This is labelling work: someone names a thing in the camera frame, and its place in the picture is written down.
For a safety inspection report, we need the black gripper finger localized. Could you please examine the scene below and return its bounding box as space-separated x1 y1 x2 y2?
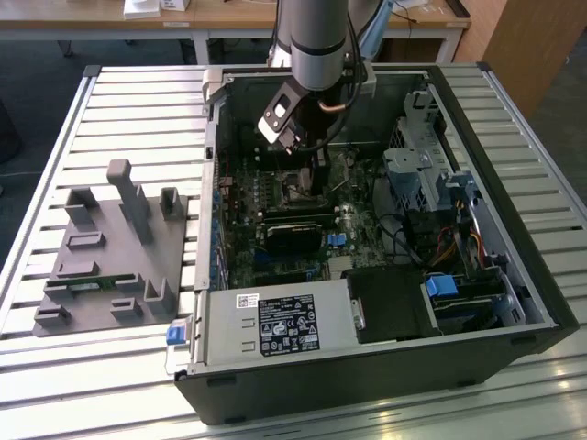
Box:
311 150 330 198

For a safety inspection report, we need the silver CPU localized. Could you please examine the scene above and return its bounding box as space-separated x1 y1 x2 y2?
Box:
289 176 316 198

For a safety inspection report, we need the black RAM slot bank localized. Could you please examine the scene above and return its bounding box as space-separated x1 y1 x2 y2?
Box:
256 142 316 171
261 206 338 226

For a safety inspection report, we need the CPU socket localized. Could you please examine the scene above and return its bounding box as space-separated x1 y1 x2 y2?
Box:
278 168 331 208

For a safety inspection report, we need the black graphics card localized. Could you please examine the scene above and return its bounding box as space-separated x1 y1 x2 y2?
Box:
263 222 325 256

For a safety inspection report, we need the green motherboard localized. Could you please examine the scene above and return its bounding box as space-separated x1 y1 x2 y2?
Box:
215 146 400 292

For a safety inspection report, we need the silver drive cage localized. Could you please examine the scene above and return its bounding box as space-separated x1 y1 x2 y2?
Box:
381 89 482 216

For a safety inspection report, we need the silver chipset heatsink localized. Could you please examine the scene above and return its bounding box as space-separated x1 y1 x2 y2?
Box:
329 256 357 279

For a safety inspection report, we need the wooden desk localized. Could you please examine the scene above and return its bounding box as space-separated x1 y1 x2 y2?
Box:
0 0 473 65

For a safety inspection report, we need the blue disk carrier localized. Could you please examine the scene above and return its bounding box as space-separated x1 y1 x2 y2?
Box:
424 273 460 303

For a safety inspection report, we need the silver power supply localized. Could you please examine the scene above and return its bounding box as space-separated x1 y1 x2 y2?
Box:
194 279 368 368

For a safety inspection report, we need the black PC case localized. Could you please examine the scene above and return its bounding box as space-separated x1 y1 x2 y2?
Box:
172 61 580 425

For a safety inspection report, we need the blue case latch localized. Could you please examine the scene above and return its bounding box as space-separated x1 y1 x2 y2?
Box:
165 320 193 347

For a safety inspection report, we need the grey parts rack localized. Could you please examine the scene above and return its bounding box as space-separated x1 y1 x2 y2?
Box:
31 158 192 339

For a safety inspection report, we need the wooden cabinet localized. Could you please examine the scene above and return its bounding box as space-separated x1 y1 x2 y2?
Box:
451 0 587 120

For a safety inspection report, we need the green RAM stick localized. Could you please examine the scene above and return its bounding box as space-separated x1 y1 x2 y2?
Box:
45 273 138 292

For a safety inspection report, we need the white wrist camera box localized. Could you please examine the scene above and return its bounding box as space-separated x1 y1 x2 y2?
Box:
256 82 306 143

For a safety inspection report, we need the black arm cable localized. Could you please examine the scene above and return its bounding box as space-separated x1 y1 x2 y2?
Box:
316 0 368 152

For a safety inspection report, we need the grey case handle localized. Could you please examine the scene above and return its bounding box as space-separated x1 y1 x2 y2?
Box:
200 68 230 105

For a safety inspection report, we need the black plastic wire holder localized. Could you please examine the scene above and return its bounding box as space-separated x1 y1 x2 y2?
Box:
403 208 460 267

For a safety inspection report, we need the yellow black wire bundle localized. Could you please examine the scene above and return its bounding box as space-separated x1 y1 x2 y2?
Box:
428 226 460 270

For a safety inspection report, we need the coloured wire bundle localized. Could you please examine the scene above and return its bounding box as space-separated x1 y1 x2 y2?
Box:
465 228 488 260

